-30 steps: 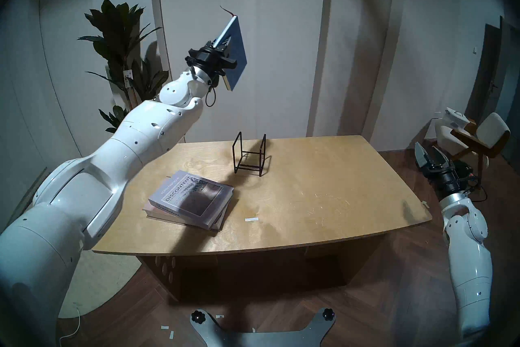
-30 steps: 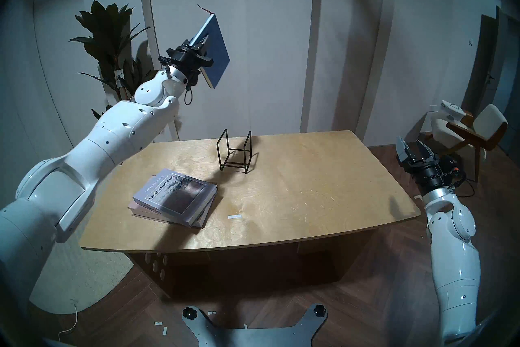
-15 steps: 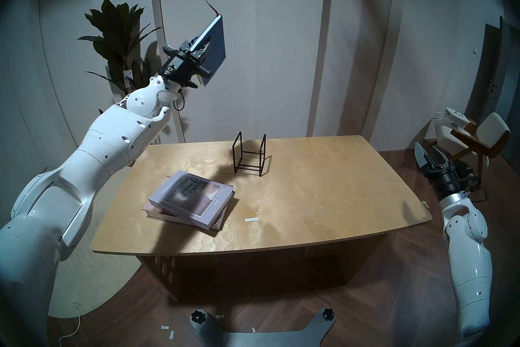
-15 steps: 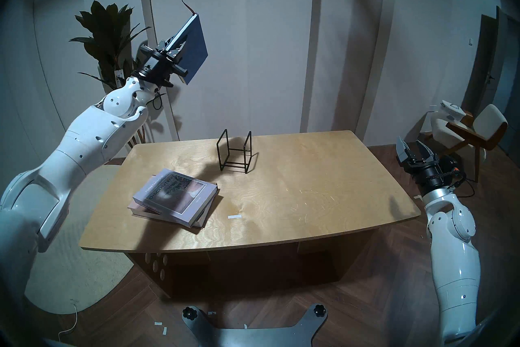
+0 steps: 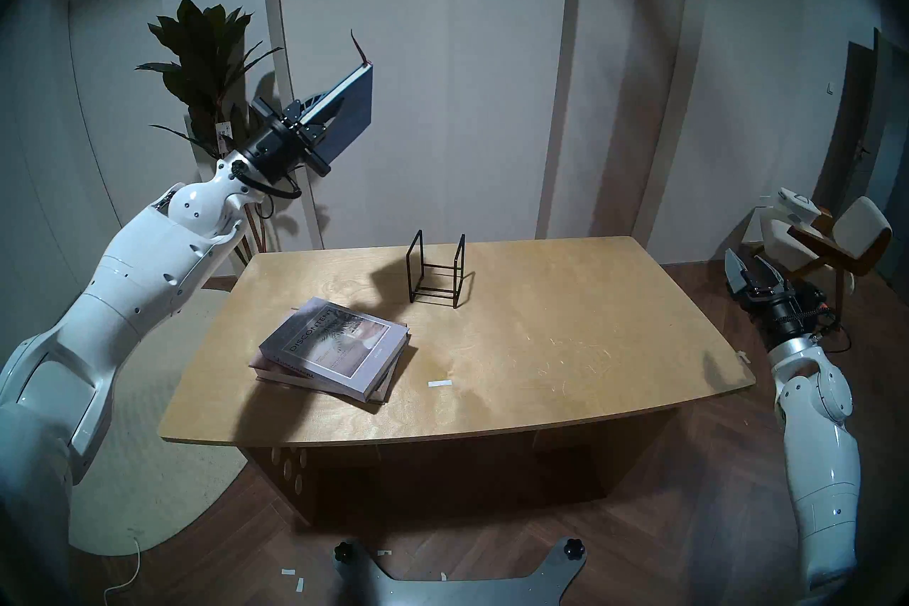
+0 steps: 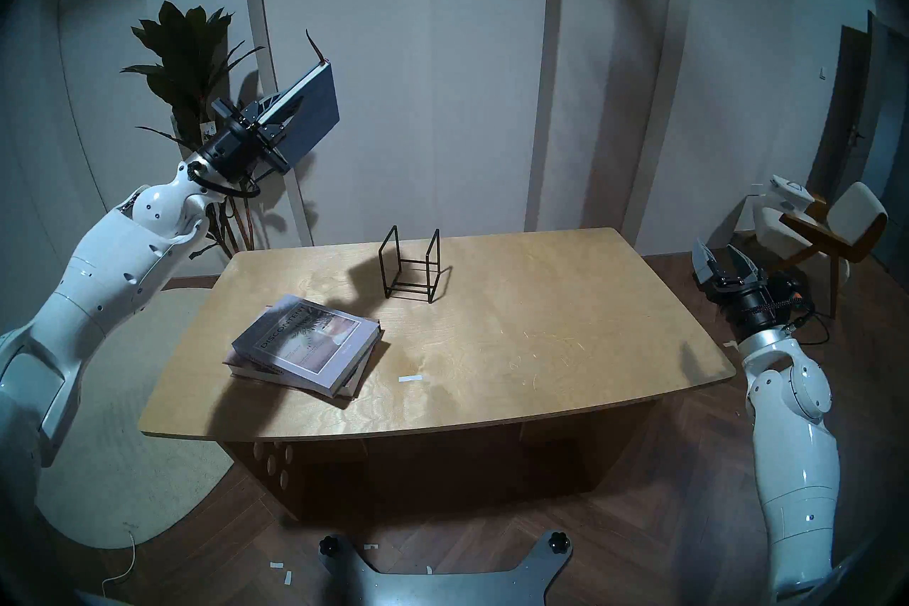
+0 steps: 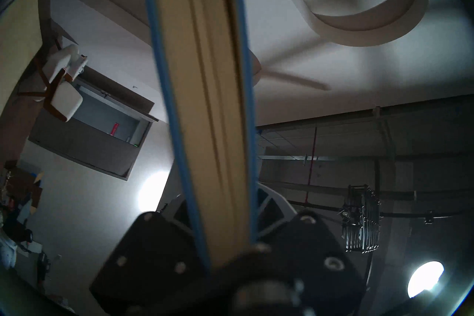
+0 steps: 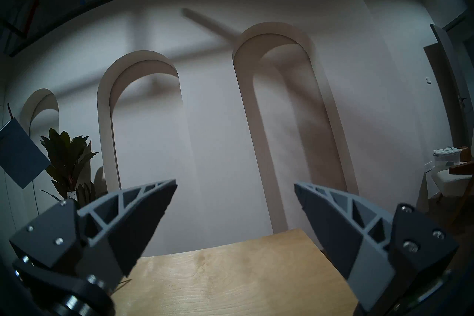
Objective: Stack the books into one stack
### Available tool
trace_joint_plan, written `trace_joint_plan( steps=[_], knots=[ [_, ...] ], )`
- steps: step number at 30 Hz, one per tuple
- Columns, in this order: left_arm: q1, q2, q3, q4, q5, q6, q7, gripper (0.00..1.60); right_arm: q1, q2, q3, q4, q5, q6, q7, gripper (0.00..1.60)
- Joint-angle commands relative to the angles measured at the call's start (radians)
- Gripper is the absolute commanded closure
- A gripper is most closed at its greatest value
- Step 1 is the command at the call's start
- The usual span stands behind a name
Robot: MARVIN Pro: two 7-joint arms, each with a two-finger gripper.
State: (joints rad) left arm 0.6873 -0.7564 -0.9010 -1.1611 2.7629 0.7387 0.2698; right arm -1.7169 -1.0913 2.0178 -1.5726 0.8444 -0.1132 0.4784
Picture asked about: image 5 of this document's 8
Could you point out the large brown Homes book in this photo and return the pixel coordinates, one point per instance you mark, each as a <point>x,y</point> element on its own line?
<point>389,381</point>

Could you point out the tall green potted plant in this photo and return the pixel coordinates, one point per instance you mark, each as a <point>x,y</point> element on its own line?
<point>206,65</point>

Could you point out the grey Discontent book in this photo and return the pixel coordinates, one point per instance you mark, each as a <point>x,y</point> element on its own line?
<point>334,342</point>

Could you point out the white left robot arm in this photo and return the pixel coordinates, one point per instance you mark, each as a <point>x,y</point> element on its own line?
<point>128,285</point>

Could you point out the dark door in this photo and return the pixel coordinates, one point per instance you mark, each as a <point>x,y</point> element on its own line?
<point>848,122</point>

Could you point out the white plant tag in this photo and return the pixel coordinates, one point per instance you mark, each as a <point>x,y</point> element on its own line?
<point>224,130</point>

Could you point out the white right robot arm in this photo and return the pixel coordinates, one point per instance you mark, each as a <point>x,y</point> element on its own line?
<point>824,455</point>

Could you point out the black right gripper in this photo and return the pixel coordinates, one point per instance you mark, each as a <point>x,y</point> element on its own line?
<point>777,310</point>

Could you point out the thin yellow book with ribbon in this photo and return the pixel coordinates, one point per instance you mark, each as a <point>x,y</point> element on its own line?
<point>355,107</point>

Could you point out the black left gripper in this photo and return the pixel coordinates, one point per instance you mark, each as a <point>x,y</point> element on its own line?
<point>284,143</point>

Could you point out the wooden table base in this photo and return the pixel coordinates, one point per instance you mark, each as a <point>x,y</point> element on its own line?
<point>312,477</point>

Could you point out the round beige rug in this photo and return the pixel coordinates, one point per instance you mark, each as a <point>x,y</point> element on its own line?
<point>163,470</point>

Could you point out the white wooden armchair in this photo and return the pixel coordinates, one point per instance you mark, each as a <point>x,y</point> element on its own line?
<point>859,228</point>

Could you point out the white object on armchair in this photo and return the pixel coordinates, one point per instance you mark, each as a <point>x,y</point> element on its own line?
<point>799,205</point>

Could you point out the black base knob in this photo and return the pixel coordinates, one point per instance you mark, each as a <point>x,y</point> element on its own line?
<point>574,548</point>
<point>346,553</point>

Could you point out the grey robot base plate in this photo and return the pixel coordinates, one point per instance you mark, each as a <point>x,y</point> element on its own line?
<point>440,592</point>

